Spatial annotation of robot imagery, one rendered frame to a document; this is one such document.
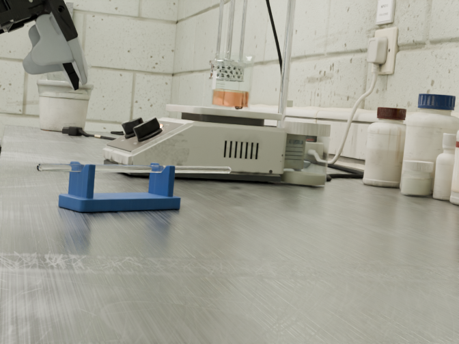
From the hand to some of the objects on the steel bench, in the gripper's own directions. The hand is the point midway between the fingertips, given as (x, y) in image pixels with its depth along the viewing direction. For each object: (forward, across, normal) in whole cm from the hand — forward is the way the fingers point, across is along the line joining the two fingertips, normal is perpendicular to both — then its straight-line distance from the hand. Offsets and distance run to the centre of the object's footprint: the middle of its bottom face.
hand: (81, 74), depth 98 cm
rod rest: (+13, +34, -12) cm, 38 cm away
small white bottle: (+32, +18, +29) cm, 47 cm away
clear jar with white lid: (+24, +7, +18) cm, 31 cm away
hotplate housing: (+18, +2, +8) cm, 19 cm away
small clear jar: (+31, +15, +28) cm, 44 cm away
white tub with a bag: (+4, -106, +21) cm, 108 cm away
